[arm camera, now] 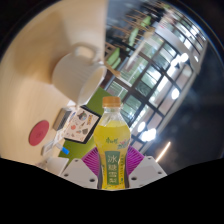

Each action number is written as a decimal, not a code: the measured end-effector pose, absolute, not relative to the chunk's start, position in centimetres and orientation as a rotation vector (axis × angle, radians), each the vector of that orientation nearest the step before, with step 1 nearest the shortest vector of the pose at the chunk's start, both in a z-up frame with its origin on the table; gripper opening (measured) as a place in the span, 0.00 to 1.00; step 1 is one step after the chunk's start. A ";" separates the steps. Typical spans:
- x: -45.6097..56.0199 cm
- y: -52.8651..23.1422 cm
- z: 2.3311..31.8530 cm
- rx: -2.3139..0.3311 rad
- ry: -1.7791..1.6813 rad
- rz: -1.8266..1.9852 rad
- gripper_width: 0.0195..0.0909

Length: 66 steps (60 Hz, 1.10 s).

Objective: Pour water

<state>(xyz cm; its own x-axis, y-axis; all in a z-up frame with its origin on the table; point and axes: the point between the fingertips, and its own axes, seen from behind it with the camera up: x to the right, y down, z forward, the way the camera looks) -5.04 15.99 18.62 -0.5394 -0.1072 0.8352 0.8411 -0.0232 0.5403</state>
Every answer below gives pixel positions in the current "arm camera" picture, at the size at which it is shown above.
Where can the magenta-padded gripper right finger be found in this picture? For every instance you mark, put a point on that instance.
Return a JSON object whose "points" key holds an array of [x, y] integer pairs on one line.
{"points": [[146, 170]]}

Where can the white ribbed ceramic mug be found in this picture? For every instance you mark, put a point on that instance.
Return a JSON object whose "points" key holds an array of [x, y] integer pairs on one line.
{"points": [[73, 75]]}

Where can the group of green wooden chairs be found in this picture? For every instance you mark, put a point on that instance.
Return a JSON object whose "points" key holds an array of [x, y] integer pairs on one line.
{"points": [[133, 31]]}

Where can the white marker with blue cap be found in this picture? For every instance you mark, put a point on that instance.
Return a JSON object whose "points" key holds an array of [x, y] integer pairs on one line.
{"points": [[61, 147]]}

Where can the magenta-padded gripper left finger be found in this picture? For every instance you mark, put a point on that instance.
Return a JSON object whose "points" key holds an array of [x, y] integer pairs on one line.
{"points": [[79, 171]]}

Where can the flat round red coaster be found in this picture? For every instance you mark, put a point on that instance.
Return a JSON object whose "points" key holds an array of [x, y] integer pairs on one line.
{"points": [[38, 132]]}

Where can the small grey box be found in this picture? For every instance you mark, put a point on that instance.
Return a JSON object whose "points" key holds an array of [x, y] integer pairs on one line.
{"points": [[61, 119]]}

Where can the black-framed picture with stickers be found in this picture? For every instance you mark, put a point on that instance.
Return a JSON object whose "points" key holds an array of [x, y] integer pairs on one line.
{"points": [[81, 124]]}

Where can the yellow drink bottle orange cap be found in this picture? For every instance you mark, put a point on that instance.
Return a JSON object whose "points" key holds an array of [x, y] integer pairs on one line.
{"points": [[111, 140]]}

